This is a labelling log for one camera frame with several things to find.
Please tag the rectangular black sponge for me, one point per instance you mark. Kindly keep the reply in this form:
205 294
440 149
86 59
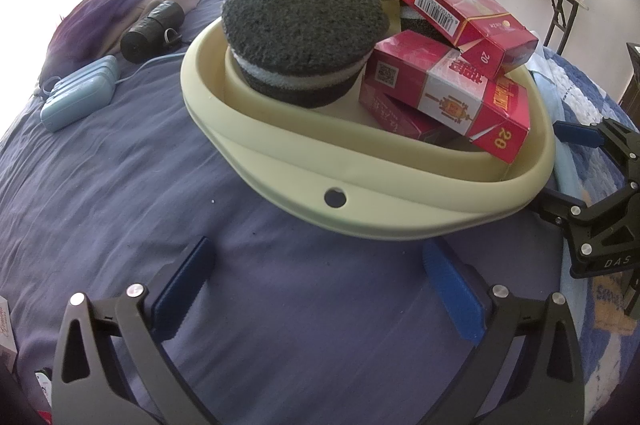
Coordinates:
417 25

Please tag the pale yellow plastic basin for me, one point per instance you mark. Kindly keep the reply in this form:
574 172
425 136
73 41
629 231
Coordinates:
280 175

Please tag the red and white cigarette box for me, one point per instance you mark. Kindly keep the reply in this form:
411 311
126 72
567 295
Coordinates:
395 115

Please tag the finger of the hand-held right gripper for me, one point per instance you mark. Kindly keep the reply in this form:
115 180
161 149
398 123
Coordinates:
575 134
555 202

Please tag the blue checkered blanket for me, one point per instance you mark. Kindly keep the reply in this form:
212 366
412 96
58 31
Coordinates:
595 345

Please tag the black cylindrical device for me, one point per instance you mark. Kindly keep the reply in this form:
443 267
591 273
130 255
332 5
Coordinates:
147 27

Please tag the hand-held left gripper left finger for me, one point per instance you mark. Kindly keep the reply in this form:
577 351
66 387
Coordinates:
185 285

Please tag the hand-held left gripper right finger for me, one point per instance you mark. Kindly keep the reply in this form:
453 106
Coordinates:
450 290

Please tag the pale blue case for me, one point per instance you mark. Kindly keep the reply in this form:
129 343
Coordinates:
80 95

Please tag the red gold print cigarette box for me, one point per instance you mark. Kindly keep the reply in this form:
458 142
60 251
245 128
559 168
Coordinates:
450 100

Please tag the round black sponge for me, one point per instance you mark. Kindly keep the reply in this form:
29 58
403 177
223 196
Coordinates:
300 15

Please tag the dark blue bedsheet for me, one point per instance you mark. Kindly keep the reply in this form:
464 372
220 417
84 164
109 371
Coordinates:
150 185

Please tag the purple clothes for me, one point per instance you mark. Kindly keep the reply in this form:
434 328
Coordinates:
90 25

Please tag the white printed box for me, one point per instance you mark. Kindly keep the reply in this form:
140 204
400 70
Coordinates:
5 335

